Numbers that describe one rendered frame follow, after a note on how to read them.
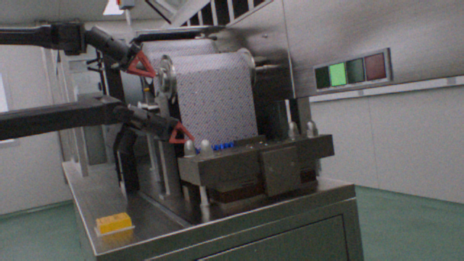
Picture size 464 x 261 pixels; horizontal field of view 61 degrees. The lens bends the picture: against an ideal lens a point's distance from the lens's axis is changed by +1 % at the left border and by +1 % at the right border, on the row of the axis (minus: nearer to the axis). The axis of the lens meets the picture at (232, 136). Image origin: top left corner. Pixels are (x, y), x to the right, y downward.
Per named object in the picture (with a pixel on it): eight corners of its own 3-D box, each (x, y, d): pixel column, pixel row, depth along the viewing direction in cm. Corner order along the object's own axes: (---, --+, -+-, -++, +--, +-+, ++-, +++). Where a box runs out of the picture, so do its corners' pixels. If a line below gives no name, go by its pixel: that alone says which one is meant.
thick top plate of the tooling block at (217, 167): (180, 179, 106) (177, 157, 106) (301, 152, 123) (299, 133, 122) (201, 186, 92) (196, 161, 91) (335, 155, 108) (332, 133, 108)
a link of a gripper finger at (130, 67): (150, 84, 110) (121, 64, 107) (146, 87, 117) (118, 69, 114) (163, 64, 111) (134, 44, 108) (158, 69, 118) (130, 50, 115)
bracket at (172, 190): (157, 198, 120) (141, 99, 117) (177, 193, 122) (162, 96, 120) (162, 201, 115) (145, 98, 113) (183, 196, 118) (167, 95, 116)
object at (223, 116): (187, 159, 111) (177, 96, 110) (259, 146, 121) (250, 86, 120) (188, 160, 111) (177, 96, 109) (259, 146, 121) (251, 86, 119)
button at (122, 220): (97, 228, 95) (96, 218, 95) (127, 221, 98) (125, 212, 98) (101, 235, 89) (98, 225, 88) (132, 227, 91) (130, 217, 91)
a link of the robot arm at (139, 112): (127, 103, 101) (125, 101, 106) (117, 127, 101) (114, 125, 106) (152, 113, 103) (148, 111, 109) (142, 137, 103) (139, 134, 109)
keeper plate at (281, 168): (264, 195, 99) (259, 153, 98) (297, 187, 103) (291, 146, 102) (270, 196, 97) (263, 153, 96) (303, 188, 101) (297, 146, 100)
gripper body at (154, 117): (169, 141, 104) (142, 131, 101) (159, 141, 113) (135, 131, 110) (177, 119, 104) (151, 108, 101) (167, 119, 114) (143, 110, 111)
